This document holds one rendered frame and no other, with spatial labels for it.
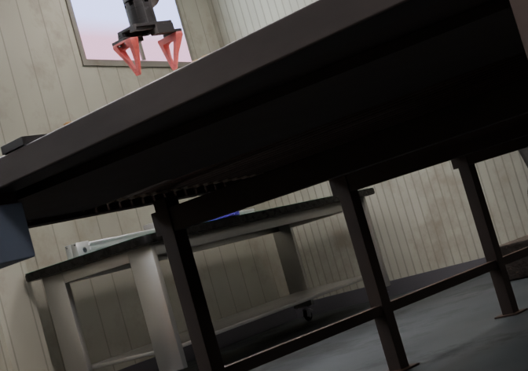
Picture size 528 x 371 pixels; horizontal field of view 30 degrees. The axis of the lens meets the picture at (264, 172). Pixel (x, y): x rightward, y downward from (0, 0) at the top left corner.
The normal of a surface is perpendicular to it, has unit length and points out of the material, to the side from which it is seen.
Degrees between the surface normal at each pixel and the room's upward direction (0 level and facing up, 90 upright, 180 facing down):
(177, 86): 90
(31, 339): 90
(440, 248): 90
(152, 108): 90
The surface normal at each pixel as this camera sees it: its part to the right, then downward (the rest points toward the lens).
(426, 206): -0.54, 0.08
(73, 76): 0.80, -0.28
